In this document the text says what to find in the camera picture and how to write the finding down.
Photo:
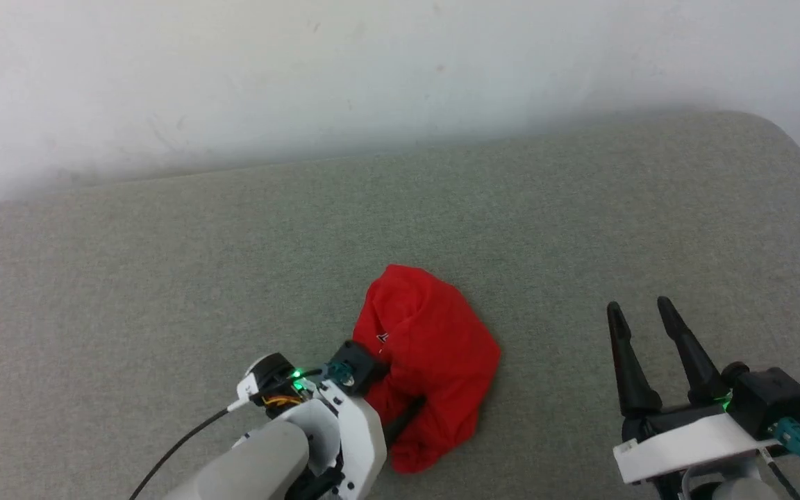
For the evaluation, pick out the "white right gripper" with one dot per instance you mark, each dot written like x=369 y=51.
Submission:
x=685 y=441

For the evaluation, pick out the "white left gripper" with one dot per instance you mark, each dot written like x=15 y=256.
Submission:
x=362 y=437

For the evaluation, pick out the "red garment with white trim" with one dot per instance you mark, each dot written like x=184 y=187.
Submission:
x=435 y=333

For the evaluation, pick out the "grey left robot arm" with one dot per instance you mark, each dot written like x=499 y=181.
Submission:
x=254 y=465

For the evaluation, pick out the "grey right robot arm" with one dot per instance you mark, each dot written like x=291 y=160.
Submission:
x=733 y=489

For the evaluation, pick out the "grey-green fabric sofa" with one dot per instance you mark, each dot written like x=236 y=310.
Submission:
x=164 y=292

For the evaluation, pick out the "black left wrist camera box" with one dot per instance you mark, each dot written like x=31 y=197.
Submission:
x=358 y=367

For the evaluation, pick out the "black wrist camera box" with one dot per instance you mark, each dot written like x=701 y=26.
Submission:
x=358 y=367
x=768 y=399

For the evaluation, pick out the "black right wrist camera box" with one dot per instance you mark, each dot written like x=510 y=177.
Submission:
x=768 y=399

